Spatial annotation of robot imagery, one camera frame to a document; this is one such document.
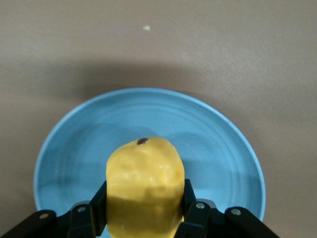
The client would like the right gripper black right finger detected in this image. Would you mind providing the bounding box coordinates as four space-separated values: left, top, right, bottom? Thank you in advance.
173 178 280 238

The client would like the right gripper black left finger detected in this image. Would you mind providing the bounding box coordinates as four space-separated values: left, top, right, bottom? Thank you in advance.
0 179 109 238

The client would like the yellow potato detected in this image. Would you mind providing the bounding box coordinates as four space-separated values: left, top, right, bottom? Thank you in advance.
106 136 186 238

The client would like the light blue plate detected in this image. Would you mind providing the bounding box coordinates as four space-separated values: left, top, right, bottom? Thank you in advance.
33 87 266 238

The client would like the brown table cover cloth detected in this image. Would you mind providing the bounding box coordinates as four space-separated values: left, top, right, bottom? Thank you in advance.
0 0 317 238

